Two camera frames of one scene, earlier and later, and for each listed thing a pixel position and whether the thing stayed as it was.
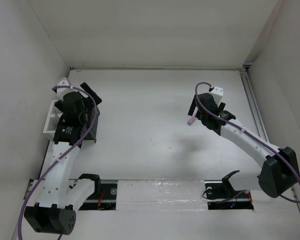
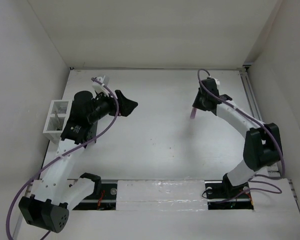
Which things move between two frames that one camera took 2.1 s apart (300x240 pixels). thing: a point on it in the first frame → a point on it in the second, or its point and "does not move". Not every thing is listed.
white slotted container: [53, 116] does not move
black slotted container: [92, 135] does not move
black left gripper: [84, 87] → [126, 106]
